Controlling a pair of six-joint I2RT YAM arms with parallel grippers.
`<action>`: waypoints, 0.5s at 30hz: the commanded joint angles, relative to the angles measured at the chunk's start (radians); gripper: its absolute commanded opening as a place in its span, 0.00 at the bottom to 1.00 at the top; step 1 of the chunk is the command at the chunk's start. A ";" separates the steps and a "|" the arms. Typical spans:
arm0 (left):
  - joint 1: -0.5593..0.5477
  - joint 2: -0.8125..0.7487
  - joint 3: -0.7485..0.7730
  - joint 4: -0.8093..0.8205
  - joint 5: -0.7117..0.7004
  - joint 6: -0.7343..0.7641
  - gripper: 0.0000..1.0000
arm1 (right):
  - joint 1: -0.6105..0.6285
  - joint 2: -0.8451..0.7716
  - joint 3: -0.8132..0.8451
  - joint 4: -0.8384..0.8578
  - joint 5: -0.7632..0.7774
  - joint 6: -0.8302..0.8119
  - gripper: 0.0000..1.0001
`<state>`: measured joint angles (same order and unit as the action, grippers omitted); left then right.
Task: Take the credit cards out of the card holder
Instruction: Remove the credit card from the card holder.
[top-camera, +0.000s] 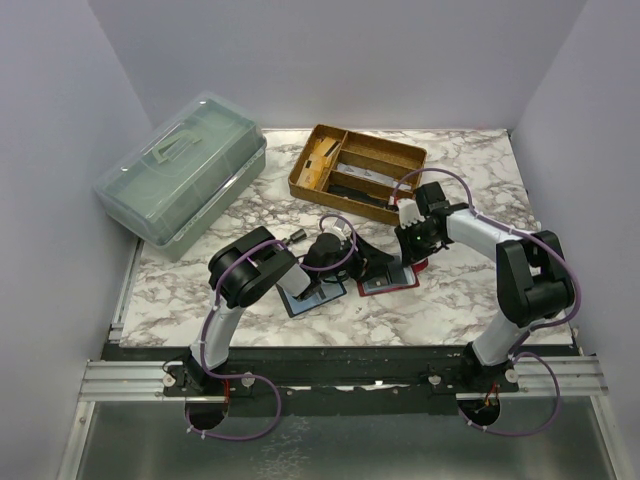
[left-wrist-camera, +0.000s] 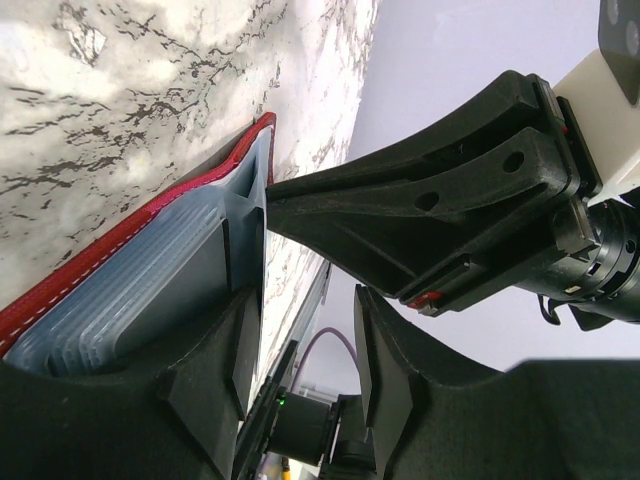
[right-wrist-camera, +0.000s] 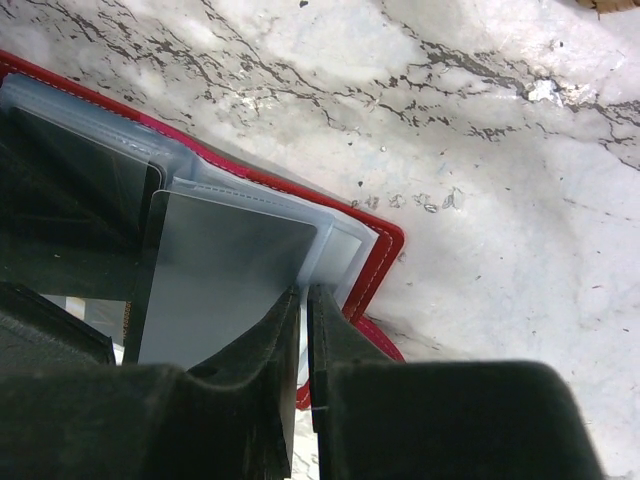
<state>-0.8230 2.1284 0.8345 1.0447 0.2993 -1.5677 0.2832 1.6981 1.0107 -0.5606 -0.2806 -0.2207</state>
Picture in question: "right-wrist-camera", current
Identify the red leather card holder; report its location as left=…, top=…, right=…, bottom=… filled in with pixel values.
left=0, top=48, right=407, bottom=410

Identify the woven wicker organizer tray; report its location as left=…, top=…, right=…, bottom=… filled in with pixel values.
left=576, top=0, right=640, bottom=15

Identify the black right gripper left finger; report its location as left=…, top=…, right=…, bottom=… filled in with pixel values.
left=1, top=288, right=299, bottom=479

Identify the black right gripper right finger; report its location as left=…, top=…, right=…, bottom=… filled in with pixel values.
left=307, top=285, right=603, bottom=479

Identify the black VIP credit card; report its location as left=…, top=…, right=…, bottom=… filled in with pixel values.
left=124, top=190, right=318, bottom=369

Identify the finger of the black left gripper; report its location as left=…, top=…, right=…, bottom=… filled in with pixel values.
left=1, top=112, right=142, bottom=300
left=1, top=282, right=115, bottom=368

